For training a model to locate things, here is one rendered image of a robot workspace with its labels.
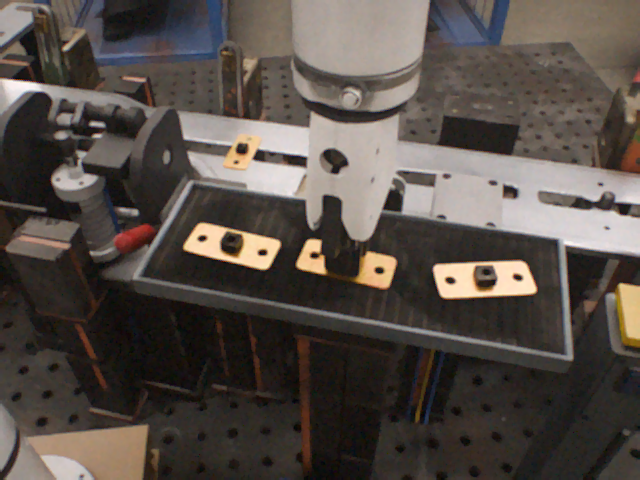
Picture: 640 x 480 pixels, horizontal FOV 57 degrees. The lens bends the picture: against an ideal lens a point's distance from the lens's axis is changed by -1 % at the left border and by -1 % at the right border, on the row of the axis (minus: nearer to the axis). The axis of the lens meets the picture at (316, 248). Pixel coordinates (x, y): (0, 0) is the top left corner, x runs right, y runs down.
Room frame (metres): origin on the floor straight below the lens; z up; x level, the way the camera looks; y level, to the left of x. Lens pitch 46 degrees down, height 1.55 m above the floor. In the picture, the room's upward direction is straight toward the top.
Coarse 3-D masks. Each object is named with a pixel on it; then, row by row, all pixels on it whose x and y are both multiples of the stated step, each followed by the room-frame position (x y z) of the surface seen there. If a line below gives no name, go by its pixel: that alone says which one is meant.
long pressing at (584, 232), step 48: (0, 96) 0.91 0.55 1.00; (96, 96) 0.91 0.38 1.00; (288, 144) 0.76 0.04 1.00; (288, 192) 0.65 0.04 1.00; (432, 192) 0.65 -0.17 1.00; (528, 192) 0.65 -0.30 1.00; (576, 192) 0.65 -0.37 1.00; (624, 192) 0.65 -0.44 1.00; (576, 240) 0.55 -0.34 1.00; (624, 240) 0.55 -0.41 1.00
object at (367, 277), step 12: (312, 240) 0.39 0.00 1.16; (312, 252) 0.38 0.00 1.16; (300, 264) 0.36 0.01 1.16; (312, 264) 0.36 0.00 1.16; (372, 264) 0.36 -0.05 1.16; (384, 264) 0.36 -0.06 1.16; (336, 276) 0.35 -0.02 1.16; (348, 276) 0.35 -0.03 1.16; (360, 276) 0.35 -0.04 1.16; (372, 276) 0.35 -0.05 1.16; (384, 276) 0.35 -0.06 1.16; (384, 288) 0.33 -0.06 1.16
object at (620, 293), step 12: (624, 288) 0.33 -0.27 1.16; (636, 288) 0.33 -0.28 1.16; (624, 300) 0.32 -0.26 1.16; (636, 300) 0.32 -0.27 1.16; (624, 312) 0.31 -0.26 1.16; (636, 312) 0.31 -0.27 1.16; (624, 324) 0.30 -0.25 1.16; (636, 324) 0.30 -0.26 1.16; (624, 336) 0.29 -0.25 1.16; (636, 336) 0.28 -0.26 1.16
